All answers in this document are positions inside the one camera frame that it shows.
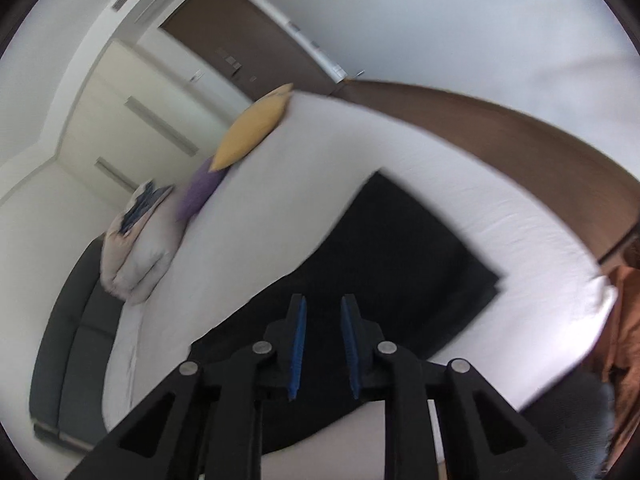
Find black pants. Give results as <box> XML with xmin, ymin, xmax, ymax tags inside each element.
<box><xmin>189</xmin><ymin>170</ymin><xmax>503</xmax><ymax>456</ymax></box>

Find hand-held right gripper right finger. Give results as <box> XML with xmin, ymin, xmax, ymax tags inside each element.
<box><xmin>340</xmin><ymin>294</ymin><xmax>575</xmax><ymax>480</ymax></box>

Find cream wardrobe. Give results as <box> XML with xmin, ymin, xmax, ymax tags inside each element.
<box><xmin>55</xmin><ymin>39</ymin><xmax>251</xmax><ymax>206</ymax></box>

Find dark patterned cloth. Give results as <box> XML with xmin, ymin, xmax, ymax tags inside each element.
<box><xmin>119</xmin><ymin>183</ymin><xmax>174</xmax><ymax>235</ymax></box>

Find purple pillow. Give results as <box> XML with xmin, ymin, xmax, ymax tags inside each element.
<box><xmin>175</xmin><ymin>156</ymin><xmax>230</xmax><ymax>223</ymax></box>

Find dark grey sofa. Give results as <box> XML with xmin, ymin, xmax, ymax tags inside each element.
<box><xmin>28</xmin><ymin>235</ymin><xmax>126</xmax><ymax>448</ymax></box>

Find brown wooden door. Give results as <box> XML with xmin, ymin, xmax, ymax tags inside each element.
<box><xmin>159</xmin><ymin>0</ymin><xmax>347</xmax><ymax>103</ymax></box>

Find white bed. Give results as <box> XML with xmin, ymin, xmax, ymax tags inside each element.
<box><xmin>101</xmin><ymin>91</ymin><xmax>620</xmax><ymax>480</ymax></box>

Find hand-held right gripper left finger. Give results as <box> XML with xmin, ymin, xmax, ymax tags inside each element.
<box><xmin>65</xmin><ymin>293</ymin><xmax>307</xmax><ymax>480</ymax></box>

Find orange curtain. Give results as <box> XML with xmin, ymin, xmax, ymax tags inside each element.
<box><xmin>585</xmin><ymin>234</ymin><xmax>640</xmax><ymax>476</ymax></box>

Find yellow pillow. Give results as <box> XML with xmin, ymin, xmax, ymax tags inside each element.
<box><xmin>209</xmin><ymin>83</ymin><xmax>295</xmax><ymax>173</ymax></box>

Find folded white duvet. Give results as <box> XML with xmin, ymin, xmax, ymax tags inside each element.
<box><xmin>100</xmin><ymin>180</ymin><xmax>187</xmax><ymax>306</ymax></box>

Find grey mesh chair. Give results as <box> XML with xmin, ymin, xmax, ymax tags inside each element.
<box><xmin>520</xmin><ymin>371</ymin><xmax>617</xmax><ymax>480</ymax></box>

